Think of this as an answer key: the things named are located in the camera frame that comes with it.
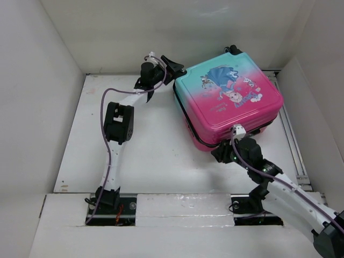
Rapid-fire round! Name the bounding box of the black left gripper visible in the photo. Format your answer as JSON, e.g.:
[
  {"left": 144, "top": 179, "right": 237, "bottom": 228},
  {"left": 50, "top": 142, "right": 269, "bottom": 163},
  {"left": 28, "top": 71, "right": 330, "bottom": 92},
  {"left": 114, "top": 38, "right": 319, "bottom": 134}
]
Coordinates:
[{"left": 150, "top": 56, "right": 183, "bottom": 87}]

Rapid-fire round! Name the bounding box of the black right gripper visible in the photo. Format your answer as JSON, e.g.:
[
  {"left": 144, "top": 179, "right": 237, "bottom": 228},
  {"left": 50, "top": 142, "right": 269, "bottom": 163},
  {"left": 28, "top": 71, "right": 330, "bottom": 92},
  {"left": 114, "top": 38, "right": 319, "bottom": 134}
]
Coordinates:
[{"left": 210, "top": 137, "right": 251, "bottom": 170}]

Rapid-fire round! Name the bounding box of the pink teal kids suitcase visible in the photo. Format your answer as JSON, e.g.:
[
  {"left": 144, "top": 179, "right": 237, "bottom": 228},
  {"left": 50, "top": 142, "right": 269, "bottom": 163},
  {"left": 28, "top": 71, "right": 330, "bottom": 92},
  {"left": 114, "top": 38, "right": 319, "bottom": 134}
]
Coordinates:
[{"left": 173, "top": 45, "right": 283, "bottom": 152}]

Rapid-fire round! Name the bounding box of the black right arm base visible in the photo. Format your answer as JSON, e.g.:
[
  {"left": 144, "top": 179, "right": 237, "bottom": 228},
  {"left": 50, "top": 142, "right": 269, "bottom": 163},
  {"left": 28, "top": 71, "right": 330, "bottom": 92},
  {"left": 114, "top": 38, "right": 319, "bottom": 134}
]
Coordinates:
[{"left": 228, "top": 186, "right": 284, "bottom": 226}]

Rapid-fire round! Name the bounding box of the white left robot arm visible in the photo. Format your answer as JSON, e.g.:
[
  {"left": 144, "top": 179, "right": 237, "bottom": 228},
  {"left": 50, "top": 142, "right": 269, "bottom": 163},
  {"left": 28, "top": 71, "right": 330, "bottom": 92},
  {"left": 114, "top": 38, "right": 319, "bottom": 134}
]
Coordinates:
[{"left": 95, "top": 55, "right": 186, "bottom": 213}]

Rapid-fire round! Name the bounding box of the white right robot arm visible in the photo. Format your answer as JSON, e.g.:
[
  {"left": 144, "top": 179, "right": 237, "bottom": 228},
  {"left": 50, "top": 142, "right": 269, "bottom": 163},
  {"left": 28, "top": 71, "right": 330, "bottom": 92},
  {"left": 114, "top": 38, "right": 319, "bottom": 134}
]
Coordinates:
[{"left": 211, "top": 138, "right": 343, "bottom": 257}]

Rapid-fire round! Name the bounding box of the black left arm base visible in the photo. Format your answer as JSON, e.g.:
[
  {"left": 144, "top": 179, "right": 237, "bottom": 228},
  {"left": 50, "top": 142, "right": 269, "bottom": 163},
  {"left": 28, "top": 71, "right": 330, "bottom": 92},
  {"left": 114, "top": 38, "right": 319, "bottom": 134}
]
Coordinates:
[{"left": 84, "top": 187, "right": 137, "bottom": 227}]

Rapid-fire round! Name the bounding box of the white foam cover panel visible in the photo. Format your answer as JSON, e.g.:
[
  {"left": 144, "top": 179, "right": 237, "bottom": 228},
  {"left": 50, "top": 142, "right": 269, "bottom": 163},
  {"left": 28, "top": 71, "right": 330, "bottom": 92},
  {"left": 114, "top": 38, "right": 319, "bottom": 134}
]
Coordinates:
[{"left": 135, "top": 193, "right": 234, "bottom": 228}]

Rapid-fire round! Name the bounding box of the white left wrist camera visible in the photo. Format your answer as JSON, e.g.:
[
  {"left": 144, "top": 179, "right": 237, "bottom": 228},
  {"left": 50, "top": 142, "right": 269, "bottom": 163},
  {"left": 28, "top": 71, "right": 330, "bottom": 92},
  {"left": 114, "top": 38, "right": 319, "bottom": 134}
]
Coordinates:
[{"left": 144, "top": 52, "right": 159, "bottom": 64}]

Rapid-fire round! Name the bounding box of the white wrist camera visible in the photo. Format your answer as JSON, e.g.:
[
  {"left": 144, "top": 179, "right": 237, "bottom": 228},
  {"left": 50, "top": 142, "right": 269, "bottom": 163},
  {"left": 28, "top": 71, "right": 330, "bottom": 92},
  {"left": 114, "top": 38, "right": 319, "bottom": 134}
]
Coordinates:
[
  {"left": 232, "top": 124, "right": 247, "bottom": 140},
  {"left": 144, "top": 52, "right": 159, "bottom": 64}
]

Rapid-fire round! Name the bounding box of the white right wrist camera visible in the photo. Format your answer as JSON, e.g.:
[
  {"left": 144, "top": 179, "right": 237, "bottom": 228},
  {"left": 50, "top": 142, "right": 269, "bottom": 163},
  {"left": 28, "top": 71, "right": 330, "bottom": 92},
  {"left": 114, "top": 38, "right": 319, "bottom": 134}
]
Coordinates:
[{"left": 232, "top": 124, "right": 247, "bottom": 140}]

